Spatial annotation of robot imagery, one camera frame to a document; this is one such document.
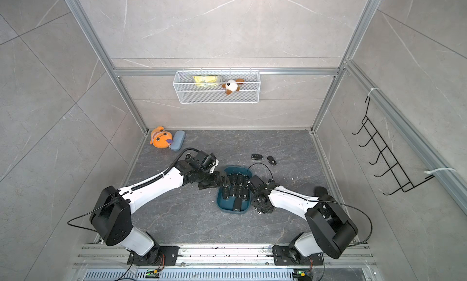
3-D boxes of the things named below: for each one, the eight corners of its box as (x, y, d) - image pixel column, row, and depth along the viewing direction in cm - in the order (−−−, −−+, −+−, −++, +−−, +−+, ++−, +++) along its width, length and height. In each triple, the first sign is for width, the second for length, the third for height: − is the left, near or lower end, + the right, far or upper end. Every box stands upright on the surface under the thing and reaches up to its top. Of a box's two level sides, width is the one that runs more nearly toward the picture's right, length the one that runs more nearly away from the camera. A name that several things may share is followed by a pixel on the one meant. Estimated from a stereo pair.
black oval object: (314, 196, 93) (315, 194, 91) (312, 188, 95) (313, 186, 94) (326, 196, 93) (328, 194, 91) (324, 188, 95) (325, 186, 94)
